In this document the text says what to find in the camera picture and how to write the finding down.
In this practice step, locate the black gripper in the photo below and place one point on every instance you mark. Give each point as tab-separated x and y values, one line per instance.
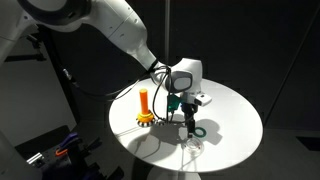
187	108

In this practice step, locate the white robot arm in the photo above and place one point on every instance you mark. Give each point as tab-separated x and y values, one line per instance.
113	23

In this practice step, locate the grey vertical pole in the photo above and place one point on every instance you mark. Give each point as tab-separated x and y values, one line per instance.
167	30

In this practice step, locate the black tool rack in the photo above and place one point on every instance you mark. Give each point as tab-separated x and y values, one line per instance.
66	163

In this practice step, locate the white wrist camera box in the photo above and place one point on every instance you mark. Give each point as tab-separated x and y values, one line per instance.
203	99

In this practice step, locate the teal gripper mount bracket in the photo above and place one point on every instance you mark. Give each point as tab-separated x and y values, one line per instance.
172	103

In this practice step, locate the white table pedestal base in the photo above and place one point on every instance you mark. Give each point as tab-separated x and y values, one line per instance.
173	175

